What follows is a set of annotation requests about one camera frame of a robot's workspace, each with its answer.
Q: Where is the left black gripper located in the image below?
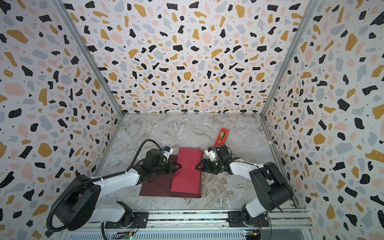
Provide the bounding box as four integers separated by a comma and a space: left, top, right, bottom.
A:
150, 160, 181, 176

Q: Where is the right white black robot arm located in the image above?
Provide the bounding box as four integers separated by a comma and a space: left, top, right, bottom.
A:
195, 145, 293, 225

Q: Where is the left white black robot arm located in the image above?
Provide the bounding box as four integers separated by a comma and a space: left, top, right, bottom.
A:
46, 147, 182, 233

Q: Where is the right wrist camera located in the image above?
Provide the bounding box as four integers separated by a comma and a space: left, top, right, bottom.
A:
205, 147, 217, 161

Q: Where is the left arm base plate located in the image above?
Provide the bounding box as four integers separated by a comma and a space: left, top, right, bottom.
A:
104, 201, 149, 230

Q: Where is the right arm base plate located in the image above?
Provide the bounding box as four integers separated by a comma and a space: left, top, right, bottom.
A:
226, 211, 270, 228

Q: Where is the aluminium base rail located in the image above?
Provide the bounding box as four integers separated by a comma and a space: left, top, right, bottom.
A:
59, 208, 317, 240

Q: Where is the black corrugated cable conduit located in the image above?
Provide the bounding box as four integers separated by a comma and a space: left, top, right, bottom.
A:
45, 138, 164, 233

